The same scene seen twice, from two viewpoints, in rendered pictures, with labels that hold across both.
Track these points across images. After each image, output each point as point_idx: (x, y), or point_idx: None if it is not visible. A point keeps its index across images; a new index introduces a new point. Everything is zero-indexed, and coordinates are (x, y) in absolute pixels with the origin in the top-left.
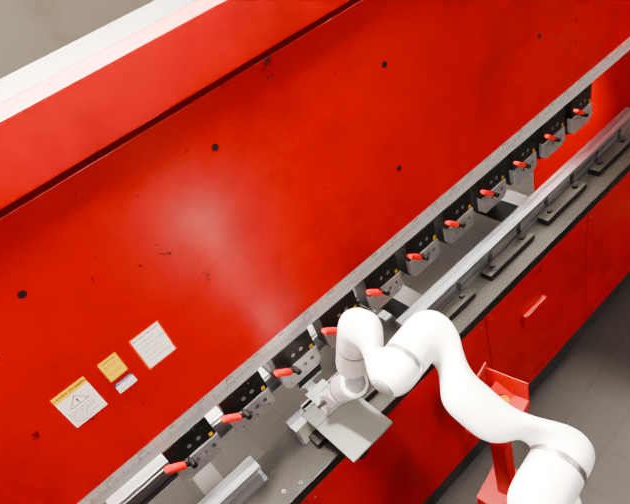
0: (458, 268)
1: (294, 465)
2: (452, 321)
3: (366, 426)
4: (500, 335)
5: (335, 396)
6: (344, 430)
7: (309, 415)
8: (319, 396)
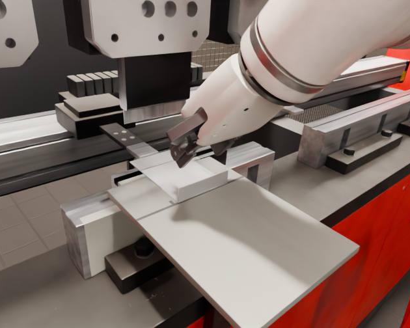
0: (381, 103)
1: (40, 321)
2: (375, 159)
3: (284, 242)
4: (401, 217)
5: (279, 31)
6: (218, 239)
7: (127, 194)
8: (183, 107)
